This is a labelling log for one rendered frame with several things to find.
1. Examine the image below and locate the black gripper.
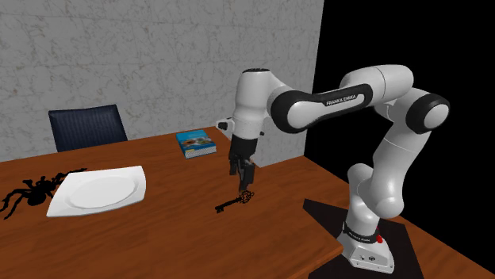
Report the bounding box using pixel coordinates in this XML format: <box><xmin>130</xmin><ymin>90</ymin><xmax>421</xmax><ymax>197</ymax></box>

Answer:
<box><xmin>228</xmin><ymin>136</ymin><xmax>259</xmax><ymax>193</ymax></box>

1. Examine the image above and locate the black ornate key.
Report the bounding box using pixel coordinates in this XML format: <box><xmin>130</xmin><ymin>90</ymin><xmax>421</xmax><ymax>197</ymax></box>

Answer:
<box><xmin>214</xmin><ymin>190</ymin><xmax>255</xmax><ymax>214</ymax></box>

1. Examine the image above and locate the blue book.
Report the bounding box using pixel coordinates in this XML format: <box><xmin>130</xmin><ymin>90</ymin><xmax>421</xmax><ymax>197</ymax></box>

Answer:
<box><xmin>175</xmin><ymin>129</ymin><xmax>217</xmax><ymax>160</ymax></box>

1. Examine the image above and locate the white square plate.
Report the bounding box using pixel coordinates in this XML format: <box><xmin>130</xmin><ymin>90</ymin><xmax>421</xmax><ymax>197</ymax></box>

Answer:
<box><xmin>46</xmin><ymin>165</ymin><xmax>148</xmax><ymax>218</ymax></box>

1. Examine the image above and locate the dark blue chair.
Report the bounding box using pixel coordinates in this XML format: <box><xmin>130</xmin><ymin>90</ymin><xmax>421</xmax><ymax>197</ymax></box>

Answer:
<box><xmin>48</xmin><ymin>104</ymin><xmax>129</xmax><ymax>153</ymax></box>

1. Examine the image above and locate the black spider figure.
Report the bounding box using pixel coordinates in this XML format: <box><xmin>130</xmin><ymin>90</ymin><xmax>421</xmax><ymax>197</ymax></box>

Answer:
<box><xmin>0</xmin><ymin>167</ymin><xmax>88</xmax><ymax>221</ymax></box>

